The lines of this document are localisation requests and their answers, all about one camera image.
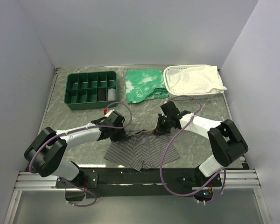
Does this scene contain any white plastic basket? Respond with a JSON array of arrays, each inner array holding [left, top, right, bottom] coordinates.
[[162, 64, 222, 101]]

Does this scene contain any green white patterned underwear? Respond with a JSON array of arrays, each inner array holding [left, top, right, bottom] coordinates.
[[125, 69, 168, 104]]

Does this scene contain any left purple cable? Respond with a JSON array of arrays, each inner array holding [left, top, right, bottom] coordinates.
[[28, 102, 133, 207]]

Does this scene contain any white cloth in basket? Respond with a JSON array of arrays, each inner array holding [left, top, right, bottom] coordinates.
[[165, 65, 227, 96]]

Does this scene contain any green compartment organizer tray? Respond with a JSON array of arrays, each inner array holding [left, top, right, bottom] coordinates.
[[64, 71, 118, 111]]

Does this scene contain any rolled black underwear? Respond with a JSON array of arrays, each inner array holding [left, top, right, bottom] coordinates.
[[97, 88, 107, 102]]

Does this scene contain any rolled grey striped underwear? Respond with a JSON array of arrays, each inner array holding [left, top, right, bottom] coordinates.
[[107, 88, 117, 101]]

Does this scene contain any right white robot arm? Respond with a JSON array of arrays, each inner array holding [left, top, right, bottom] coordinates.
[[154, 111, 248, 186]]

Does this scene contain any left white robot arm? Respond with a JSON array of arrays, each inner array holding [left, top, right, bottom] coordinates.
[[24, 110, 126, 188]]

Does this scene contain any aluminium frame rail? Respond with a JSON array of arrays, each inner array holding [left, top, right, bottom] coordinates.
[[14, 170, 61, 191]]

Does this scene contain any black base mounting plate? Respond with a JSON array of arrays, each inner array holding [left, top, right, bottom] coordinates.
[[56, 168, 208, 202]]

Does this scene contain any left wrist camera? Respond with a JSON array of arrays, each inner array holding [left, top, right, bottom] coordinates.
[[104, 109, 115, 118]]

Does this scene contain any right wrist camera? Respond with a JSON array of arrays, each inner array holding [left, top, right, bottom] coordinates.
[[161, 101, 180, 117]]

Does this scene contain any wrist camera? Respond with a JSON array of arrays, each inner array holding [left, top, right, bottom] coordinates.
[[161, 101, 180, 117], [104, 109, 115, 118]]

